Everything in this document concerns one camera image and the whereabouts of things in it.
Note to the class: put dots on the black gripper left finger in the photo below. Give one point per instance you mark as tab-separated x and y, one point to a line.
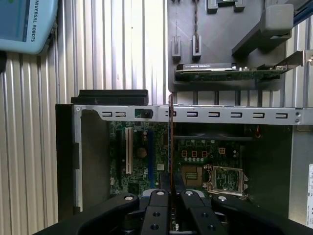
156	213

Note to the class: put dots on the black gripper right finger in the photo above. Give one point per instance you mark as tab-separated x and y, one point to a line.
198	213

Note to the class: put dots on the RAM memory stick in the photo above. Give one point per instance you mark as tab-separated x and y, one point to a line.
196	24
171	137

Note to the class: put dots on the metal locking lever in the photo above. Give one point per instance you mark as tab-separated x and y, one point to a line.
227	195

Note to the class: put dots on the CPU socket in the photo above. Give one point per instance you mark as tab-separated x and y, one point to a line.
192	176

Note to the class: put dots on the metal socket cover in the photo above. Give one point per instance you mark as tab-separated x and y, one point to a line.
227	168

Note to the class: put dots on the blue expansion slot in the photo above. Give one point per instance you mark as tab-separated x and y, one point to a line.
150	159

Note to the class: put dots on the round coin battery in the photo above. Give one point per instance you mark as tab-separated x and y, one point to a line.
140	152

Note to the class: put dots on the green motherboard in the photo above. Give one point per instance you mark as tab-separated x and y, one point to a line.
185	149

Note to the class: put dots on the black expansion slot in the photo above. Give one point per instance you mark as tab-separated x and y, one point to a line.
119	156

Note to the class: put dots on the black PC case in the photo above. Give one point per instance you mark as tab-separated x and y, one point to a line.
220	114

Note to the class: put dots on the green graphics card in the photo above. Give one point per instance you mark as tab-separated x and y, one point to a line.
220	76

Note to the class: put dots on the grey parts rack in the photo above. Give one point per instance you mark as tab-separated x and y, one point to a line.
220	29

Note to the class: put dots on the blue disk carrier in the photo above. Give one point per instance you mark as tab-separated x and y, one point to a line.
303	14

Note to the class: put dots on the pale blue teach pendant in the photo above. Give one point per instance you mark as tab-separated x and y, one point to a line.
14	24

